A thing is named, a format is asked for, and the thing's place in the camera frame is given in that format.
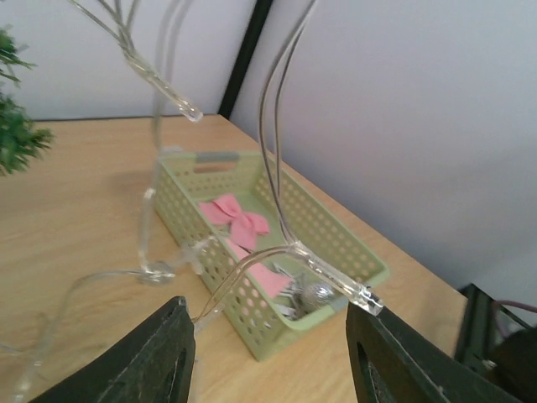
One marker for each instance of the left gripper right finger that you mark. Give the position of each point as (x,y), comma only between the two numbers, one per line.
(392,362)

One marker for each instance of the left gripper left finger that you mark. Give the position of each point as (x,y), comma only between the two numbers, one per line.
(152,363)

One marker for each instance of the green perforated plastic basket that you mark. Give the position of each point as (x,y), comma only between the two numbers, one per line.
(273,258)

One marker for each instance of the small green christmas tree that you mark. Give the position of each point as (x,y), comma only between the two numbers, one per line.
(21,140)

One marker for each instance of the clear string light garland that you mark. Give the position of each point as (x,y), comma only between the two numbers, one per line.
(161,272)

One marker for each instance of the silver glitter ball ornament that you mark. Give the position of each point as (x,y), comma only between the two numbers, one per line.
(316,295)

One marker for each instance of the silver star ornament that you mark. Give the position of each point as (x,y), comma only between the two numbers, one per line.
(288,301)

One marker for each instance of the pink fabric triangle ornament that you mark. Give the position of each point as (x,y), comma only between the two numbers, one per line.
(271,283)

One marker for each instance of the pink fabric bow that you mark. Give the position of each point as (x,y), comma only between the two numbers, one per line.
(244,226)

